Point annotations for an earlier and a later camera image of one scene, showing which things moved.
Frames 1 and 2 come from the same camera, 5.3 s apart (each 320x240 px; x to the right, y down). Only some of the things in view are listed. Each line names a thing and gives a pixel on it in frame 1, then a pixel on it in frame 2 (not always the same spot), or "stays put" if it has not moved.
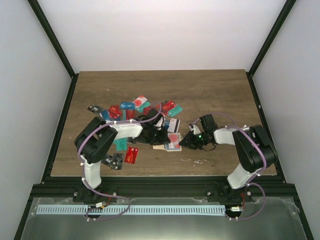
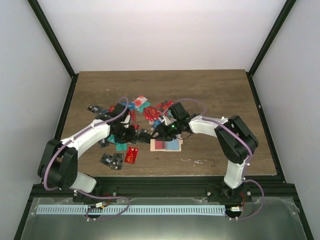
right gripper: [190, 143] -> [162, 132]
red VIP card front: [131, 155] stays put
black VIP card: [94, 108] stays put
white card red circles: [175, 139] -> [161, 145]
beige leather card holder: [162, 146] stays put
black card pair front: [115, 162] stays put
